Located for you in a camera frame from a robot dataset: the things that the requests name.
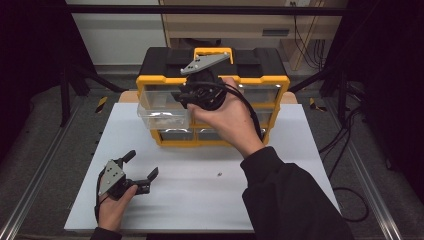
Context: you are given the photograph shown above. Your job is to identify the set of clear organizer drawers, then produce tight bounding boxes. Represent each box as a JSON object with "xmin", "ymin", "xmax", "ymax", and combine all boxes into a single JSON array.
[{"xmin": 141, "ymin": 83, "xmax": 282, "ymax": 142}]

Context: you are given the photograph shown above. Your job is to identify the black floor cable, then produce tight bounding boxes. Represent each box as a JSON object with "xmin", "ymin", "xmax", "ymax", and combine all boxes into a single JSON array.
[{"xmin": 318, "ymin": 106, "xmax": 370, "ymax": 224}]

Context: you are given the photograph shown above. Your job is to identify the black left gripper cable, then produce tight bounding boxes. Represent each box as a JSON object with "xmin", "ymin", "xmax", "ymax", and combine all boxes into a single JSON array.
[{"xmin": 94, "ymin": 171, "xmax": 111, "ymax": 225}]

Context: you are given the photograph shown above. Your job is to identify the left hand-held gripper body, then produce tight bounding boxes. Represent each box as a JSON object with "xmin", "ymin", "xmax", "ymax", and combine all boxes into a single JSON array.
[{"xmin": 97, "ymin": 158, "xmax": 151, "ymax": 201}]

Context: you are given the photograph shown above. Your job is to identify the person's left hand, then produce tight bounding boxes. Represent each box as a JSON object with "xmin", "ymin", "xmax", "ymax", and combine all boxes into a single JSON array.
[{"xmin": 97, "ymin": 184, "xmax": 139, "ymax": 232}]

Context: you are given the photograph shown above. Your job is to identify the yellow black hazard tape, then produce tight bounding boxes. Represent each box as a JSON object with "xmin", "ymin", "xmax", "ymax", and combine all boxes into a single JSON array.
[
  {"xmin": 308, "ymin": 97, "xmax": 328, "ymax": 113},
  {"xmin": 95, "ymin": 96, "xmax": 109, "ymax": 114}
]

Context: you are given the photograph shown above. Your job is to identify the aluminium floor rail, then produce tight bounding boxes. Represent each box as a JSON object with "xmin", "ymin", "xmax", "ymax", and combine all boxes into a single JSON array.
[
  {"xmin": 324, "ymin": 99, "xmax": 405, "ymax": 240},
  {"xmin": 0, "ymin": 96, "xmax": 85, "ymax": 240}
]

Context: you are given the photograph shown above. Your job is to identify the black curtain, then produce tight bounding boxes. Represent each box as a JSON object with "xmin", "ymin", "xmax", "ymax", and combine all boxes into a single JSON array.
[
  {"xmin": 329, "ymin": 0, "xmax": 424, "ymax": 201},
  {"xmin": 0, "ymin": 0, "xmax": 98, "ymax": 161}
]

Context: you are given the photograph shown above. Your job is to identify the person's right hand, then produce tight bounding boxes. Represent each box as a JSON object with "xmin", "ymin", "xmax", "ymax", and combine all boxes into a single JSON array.
[{"xmin": 186, "ymin": 76, "xmax": 266, "ymax": 160}]

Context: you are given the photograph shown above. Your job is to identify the black hanging cables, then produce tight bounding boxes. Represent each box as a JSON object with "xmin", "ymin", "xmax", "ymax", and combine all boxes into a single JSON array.
[{"xmin": 292, "ymin": 2, "xmax": 326, "ymax": 71}]

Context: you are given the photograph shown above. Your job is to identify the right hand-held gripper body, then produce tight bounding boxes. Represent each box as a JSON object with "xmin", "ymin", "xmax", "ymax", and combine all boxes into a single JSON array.
[{"xmin": 170, "ymin": 52, "xmax": 232, "ymax": 111}]

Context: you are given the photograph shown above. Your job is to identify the clear plastic screw drawer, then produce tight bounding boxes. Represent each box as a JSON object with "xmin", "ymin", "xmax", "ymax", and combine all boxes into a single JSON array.
[{"xmin": 137, "ymin": 99, "xmax": 192, "ymax": 131}]

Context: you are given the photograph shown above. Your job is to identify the yellow black drawer organizer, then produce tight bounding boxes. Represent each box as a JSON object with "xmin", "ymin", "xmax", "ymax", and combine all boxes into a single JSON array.
[{"xmin": 135, "ymin": 46, "xmax": 291, "ymax": 148}]

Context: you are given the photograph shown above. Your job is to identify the black horizontal frame bar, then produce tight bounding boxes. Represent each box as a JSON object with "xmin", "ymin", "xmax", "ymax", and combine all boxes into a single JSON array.
[{"xmin": 66, "ymin": 4, "xmax": 348, "ymax": 16}]

